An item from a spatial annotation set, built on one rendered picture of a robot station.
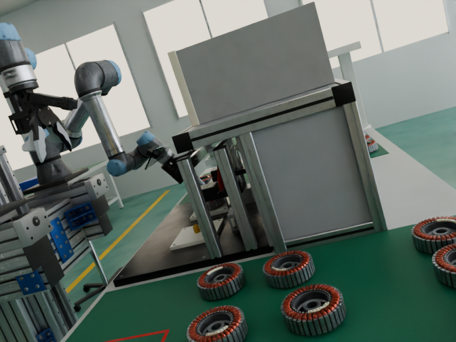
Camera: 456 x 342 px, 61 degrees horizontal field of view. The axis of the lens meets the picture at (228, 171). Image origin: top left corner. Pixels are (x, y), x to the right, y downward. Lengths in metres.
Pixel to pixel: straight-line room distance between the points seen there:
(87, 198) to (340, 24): 4.71
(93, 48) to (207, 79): 5.58
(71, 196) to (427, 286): 1.51
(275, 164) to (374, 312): 0.41
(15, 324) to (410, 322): 1.56
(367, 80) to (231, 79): 4.98
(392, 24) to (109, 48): 4.07
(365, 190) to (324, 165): 0.11
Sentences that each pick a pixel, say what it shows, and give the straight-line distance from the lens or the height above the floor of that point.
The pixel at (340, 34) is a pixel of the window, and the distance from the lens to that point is 5.91.
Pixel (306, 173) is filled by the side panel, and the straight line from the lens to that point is 0.97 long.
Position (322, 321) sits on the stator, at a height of 0.78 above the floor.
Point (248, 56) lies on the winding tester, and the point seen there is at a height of 1.24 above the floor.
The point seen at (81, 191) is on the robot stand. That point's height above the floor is 0.96.
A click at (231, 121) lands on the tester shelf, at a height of 1.11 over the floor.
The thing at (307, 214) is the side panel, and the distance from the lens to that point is 1.00.
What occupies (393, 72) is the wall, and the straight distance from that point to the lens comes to 6.03.
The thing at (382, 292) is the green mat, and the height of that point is 0.75.
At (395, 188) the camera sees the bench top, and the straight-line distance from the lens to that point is 1.28.
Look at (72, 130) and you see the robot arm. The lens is 1.99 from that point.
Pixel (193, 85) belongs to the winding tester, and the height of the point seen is 1.22.
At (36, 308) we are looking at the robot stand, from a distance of 1.91.
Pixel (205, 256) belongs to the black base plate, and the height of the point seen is 0.77.
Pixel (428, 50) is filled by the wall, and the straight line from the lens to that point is 6.14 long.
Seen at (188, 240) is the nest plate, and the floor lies 0.78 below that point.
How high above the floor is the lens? 1.18
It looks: 11 degrees down
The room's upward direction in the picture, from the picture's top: 18 degrees counter-clockwise
